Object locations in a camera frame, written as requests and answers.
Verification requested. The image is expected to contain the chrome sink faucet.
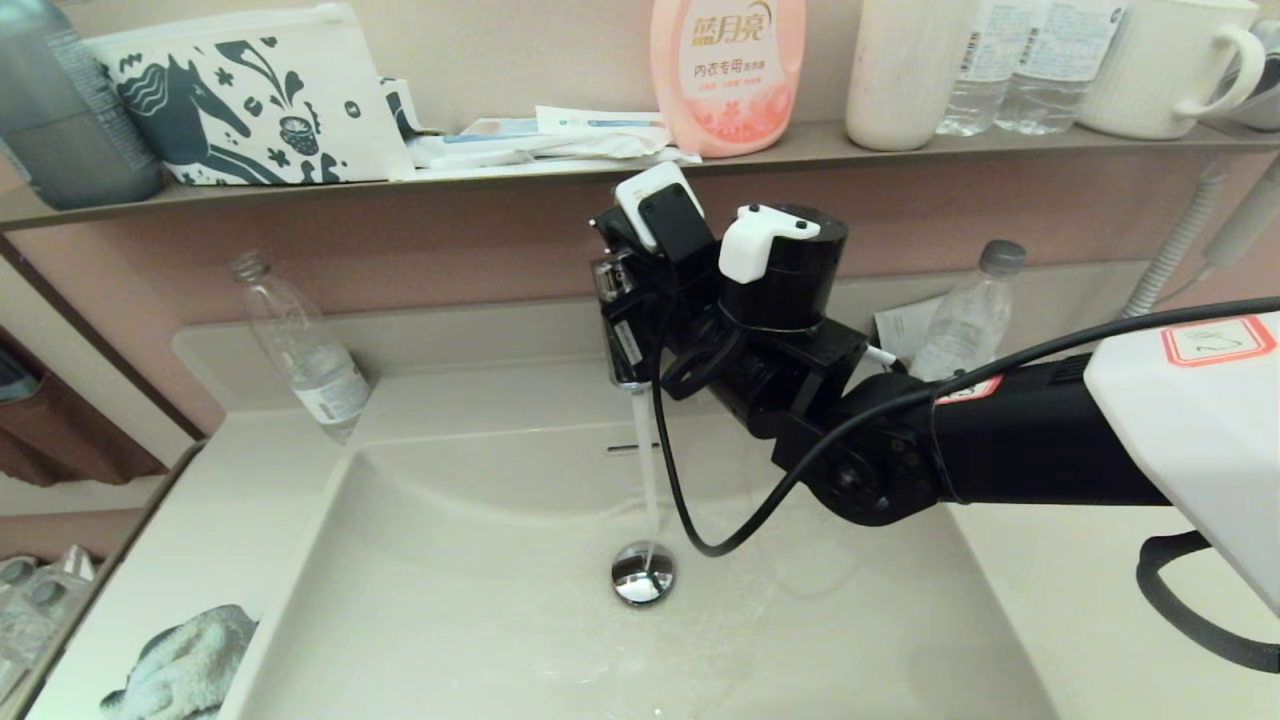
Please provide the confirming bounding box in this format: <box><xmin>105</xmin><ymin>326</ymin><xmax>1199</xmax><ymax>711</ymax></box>
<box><xmin>595</xmin><ymin>255</ymin><xmax>656</xmax><ymax>393</ymax></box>

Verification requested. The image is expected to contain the light blue fluffy cleaning cloth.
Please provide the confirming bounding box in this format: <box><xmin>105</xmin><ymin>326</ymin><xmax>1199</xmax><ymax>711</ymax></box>
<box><xmin>98</xmin><ymin>604</ymin><xmax>259</xmax><ymax>720</ymax></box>

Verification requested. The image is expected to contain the white ceramic sink basin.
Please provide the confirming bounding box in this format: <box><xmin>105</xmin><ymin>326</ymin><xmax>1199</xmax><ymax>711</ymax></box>
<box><xmin>220</xmin><ymin>400</ymin><xmax>1056</xmax><ymax>720</ymax></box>

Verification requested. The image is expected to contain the crumpled white plastic wrapper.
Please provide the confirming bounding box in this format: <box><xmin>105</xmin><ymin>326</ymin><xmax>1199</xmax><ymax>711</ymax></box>
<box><xmin>408</xmin><ymin>125</ymin><xmax>703</xmax><ymax>171</ymax></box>

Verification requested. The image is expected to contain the white sachet blue stripe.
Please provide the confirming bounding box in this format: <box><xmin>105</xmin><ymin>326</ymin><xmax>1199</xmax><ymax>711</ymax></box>
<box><xmin>535</xmin><ymin>105</ymin><xmax>669</xmax><ymax>132</ymax></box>

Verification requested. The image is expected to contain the pink detergent bottle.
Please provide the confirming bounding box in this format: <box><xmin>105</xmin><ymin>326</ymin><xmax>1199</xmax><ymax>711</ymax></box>
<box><xmin>650</xmin><ymin>0</ymin><xmax>807</xmax><ymax>159</ymax></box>

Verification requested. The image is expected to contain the white paper card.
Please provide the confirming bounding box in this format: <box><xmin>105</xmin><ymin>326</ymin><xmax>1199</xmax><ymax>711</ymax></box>
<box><xmin>874</xmin><ymin>298</ymin><xmax>946</xmax><ymax>361</ymax></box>

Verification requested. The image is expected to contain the small patterned packet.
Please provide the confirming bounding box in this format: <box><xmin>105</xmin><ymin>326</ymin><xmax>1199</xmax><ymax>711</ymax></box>
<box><xmin>380</xmin><ymin>78</ymin><xmax>443</xmax><ymax>141</ymax></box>

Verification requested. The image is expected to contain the chrome drain stopper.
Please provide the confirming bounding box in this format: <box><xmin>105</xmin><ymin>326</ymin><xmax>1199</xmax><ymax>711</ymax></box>
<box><xmin>611</xmin><ymin>540</ymin><xmax>677</xmax><ymax>607</ymax></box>

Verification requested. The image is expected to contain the clear grey-capped plastic bottle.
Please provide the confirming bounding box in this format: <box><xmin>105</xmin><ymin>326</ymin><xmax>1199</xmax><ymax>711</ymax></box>
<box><xmin>908</xmin><ymin>240</ymin><xmax>1028</xmax><ymax>383</ymax></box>

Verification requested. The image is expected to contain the cream ribbed tumbler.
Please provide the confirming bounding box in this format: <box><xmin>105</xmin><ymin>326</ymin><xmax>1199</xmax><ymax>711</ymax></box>
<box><xmin>845</xmin><ymin>0</ymin><xmax>976</xmax><ymax>153</ymax></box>

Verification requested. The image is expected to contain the clear uncapped plastic bottle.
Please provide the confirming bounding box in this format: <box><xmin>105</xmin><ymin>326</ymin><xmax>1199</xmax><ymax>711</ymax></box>
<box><xmin>230</xmin><ymin>252</ymin><xmax>373</xmax><ymax>444</ymax></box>

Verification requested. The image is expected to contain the clear labelled water bottle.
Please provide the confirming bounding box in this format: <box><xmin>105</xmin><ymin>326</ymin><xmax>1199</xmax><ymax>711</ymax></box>
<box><xmin>937</xmin><ymin>0</ymin><xmax>1041</xmax><ymax>138</ymax></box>
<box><xmin>995</xmin><ymin>0</ymin><xmax>1126</xmax><ymax>136</ymax></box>

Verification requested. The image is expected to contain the white horse print pouch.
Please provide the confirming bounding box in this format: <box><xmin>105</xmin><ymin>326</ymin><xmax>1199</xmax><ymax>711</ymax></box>
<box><xmin>83</xmin><ymin>3</ymin><xmax>416</xmax><ymax>187</ymax></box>

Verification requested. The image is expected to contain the white ribbed mug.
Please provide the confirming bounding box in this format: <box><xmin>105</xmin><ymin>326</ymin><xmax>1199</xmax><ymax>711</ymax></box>
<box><xmin>1077</xmin><ymin>0</ymin><xmax>1266</xmax><ymax>141</ymax></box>

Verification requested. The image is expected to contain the grey plastic bottle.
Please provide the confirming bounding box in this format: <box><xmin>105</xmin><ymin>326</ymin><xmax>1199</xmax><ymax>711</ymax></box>
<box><xmin>0</xmin><ymin>0</ymin><xmax>166</xmax><ymax>211</ymax></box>

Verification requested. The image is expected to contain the plastic wrapped cups pack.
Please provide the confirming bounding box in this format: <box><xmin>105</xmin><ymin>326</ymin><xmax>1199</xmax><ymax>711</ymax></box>
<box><xmin>0</xmin><ymin>545</ymin><xmax>101</xmax><ymax>691</ymax></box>

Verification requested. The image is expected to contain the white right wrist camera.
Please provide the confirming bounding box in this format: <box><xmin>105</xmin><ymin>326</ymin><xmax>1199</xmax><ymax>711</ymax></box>
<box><xmin>613</xmin><ymin>162</ymin><xmax>719</xmax><ymax>263</ymax></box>

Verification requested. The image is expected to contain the brown wall shelf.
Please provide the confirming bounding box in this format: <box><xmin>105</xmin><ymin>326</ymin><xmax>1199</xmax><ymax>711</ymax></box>
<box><xmin>0</xmin><ymin>120</ymin><xmax>1280</xmax><ymax>233</ymax></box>

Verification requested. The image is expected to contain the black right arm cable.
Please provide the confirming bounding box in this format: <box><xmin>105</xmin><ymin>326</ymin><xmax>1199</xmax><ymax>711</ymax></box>
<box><xmin>652</xmin><ymin>296</ymin><xmax>1280</xmax><ymax>558</ymax></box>

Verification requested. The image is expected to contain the white coiled dryer cord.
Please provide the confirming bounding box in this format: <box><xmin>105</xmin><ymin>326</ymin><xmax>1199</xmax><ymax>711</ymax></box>
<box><xmin>1120</xmin><ymin>165</ymin><xmax>1226</xmax><ymax>321</ymax></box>

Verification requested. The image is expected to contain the white wall hair dryer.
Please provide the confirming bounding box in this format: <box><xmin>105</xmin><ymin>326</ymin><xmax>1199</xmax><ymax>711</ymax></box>
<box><xmin>1200</xmin><ymin>20</ymin><xmax>1280</xmax><ymax>269</ymax></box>

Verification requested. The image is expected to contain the thick black cable loop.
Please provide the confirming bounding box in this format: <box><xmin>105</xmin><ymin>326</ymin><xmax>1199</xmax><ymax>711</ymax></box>
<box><xmin>1137</xmin><ymin>532</ymin><xmax>1280</xmax><ymax>673</ymax></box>

